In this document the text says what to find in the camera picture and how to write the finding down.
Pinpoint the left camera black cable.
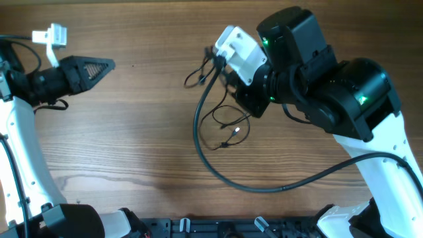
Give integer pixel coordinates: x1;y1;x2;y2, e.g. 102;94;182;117
0;34;43;238

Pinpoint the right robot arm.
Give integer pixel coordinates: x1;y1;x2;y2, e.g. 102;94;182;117
214;7;422;237

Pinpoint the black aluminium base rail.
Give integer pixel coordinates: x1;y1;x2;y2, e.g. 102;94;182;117
141;216;324;238

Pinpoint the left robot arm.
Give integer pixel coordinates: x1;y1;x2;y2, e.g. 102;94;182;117
1;40;149;237

